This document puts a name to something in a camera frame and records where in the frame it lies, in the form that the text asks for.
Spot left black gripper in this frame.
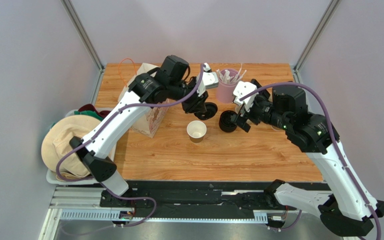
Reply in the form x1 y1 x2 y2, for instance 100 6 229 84
167 76 208 115

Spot single brown paper cup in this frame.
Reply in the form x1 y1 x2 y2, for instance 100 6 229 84
186 120 207 143

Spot white paper takeout bag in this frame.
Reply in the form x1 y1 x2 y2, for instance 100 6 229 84
118 58 168 138

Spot single black cup lid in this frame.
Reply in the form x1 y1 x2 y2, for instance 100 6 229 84
194 102 218 121

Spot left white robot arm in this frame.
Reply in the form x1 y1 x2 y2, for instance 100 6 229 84
67 55 210 196

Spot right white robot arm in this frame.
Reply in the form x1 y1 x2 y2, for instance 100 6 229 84
231 80 384 239

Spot stack of black lids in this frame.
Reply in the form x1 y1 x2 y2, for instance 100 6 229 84
219 110 237 133

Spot pink straw holder cup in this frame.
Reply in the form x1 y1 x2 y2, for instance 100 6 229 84
216 81 238 104

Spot beige straw hat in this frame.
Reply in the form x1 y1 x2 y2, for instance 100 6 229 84
41 115 101 180

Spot white plastic bin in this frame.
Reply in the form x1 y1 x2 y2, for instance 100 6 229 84
46 108 112 185

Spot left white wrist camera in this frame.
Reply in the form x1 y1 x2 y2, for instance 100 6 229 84
196 63 219 97

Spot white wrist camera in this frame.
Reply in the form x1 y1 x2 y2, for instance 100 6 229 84
196 63 219 97
233 81 257 112

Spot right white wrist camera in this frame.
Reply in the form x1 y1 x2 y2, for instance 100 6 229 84
233 81 257 112

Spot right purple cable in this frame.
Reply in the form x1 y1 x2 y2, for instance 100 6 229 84
240 82 382 240

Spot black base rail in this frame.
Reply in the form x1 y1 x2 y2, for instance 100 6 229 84
48 179 350 231

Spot right aluminium frame post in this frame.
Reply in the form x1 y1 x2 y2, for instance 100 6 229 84
293 0 341 73

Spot aluminium frame post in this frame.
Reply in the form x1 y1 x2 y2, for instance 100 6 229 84
61 0 105 73
293 0 341 73

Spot left aluminium frame post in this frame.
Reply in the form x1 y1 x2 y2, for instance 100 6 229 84
61 0 105 73

